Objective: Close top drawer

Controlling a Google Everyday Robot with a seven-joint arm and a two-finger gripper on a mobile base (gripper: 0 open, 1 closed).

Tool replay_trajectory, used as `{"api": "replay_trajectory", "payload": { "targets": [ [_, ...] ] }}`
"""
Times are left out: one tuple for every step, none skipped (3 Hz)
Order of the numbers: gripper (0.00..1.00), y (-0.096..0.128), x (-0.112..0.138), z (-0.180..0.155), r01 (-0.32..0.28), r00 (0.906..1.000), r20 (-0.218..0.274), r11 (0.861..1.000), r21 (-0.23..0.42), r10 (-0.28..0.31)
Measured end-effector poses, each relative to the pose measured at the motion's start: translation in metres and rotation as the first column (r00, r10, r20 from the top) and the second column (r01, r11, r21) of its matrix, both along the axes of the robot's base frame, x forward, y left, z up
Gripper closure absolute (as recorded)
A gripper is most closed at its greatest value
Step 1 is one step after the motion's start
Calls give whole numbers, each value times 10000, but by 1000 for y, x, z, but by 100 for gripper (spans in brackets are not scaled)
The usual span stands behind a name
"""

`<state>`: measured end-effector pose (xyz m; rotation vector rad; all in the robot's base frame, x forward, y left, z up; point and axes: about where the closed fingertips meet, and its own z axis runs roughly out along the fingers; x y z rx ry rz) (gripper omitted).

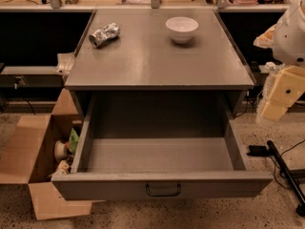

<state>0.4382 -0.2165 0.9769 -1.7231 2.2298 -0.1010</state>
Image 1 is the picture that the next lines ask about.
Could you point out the white ceramic bowl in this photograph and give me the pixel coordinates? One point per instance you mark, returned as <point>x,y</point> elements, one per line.
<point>181,29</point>

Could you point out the black stand leg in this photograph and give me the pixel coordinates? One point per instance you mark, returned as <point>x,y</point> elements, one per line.
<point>300,209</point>

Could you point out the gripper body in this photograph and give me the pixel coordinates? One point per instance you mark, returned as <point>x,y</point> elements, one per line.
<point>290,42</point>

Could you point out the green packet in box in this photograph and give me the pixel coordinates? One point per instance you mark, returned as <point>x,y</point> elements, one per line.
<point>73,141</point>

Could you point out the grey top drawer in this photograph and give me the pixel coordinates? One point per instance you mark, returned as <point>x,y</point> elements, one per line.
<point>151,145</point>

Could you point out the crushed silver can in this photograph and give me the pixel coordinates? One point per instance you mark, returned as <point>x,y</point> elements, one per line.
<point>103,35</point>

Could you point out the grey metal drawer cabinet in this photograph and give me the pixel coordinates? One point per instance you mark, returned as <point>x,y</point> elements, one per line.
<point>145,58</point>

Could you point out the open cardboard box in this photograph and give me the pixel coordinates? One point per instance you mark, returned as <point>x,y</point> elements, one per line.
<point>29,159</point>

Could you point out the white cup in box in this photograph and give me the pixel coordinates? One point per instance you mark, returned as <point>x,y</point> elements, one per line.
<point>60,150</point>

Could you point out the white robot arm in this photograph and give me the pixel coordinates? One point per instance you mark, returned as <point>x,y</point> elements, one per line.
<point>286,39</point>

